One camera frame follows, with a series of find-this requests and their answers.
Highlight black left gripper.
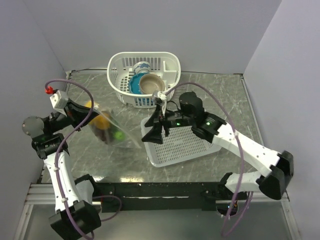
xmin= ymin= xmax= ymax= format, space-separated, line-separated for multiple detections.
xmin=44 ymin=97 xmax=101 ymax=134

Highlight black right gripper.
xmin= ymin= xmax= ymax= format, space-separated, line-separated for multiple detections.
xmin=141 ymin=103 xmax=194 ymax=145

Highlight yellow fake lemon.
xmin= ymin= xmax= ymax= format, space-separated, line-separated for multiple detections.
xmin=84 ymin=100 xmax=95 ymax=109

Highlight orange fake fruit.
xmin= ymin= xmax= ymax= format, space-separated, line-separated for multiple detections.
xmin=89 ymin=112 xmax=111 ymax=130

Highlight polka dot zip top bag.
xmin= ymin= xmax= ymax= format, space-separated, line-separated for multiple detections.
xmin=88 ymin=102 xmax=142 ymax=149

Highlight purple fake grapes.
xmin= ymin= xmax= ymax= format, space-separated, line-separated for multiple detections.
xmin=91 ymin=126 xmax=114 ymax=145

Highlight green fake pepper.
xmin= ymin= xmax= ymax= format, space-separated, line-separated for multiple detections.
xmin=113 ymin=130 xmax=126 ymax=141

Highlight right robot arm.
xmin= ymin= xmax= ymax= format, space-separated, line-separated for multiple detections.
xmin=141 ymin=91 xmax=294 ymax=200

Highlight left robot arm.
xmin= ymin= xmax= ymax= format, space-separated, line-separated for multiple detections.
xmin=22 ymin=99 xmax=101 ymax=240

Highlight white perforated tray basket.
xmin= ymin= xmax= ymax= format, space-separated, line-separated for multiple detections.
xmin=144 ymin=126 xmax=221 ymax=168

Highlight beige ceramic bowl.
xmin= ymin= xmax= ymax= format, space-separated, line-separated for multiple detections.
xmin=139 ymin=73 xmax=166 ymax=95

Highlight blue dotted plate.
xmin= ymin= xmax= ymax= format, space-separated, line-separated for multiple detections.
xmin=128 ymin=73 xmax=143 ymax=95

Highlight blue white patterned bowl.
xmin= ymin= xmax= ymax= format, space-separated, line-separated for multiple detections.
xmin=132 ymin=61 xmax=151 ymax=75

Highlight white round dish basket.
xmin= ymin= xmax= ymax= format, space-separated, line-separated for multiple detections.
xmin=107 ymin=51 xmax=181 ymax=109

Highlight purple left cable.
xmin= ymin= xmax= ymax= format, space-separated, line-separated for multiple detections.
xmin=44 ymin=78 xmax=123 ymax=240

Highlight purple cable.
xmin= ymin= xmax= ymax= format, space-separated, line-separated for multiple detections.
xmin=159 ymin=82 xmax=253 ymax=237
xmin=44 ymin=78 xmax=123 ymax=240

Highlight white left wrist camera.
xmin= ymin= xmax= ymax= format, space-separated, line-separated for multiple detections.
xmin=49 ymin=90 xmax=69 ymax=111

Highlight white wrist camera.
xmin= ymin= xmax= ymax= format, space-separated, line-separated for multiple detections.
xmin=49 ymin=90 xmax=69 ymax=111
xmin=152 ymin=90 xmax=168 ymax=115

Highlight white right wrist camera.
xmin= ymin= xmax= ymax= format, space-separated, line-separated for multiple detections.
xmin=152 ymin=90 xmax=168 ymax=115

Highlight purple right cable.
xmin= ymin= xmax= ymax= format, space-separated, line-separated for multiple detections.
xmin=159 ymin=82 xmax=253 ymax=237

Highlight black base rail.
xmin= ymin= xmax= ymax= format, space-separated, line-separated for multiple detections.
xmin=93 ymin=182 xmax=233 ymax=213

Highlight aluminium frame rail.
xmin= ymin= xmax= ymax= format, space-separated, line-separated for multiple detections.
xmin=24 ymin=183 xmax=56 ymax=205

